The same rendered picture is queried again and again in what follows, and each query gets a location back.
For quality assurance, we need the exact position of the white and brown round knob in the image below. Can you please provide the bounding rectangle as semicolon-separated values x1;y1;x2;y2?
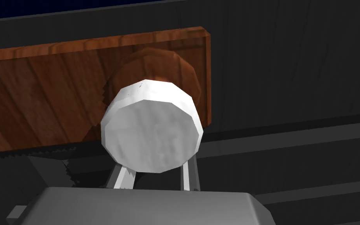
100;46;204;174

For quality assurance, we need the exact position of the brown wooden drawer front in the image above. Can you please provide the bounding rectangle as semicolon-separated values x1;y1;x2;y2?
0;26;212;154

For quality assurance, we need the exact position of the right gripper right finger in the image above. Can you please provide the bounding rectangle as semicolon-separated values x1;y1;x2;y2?
180;154;201;192

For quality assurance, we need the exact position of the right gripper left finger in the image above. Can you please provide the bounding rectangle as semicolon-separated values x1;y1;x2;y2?
106;162;137;190

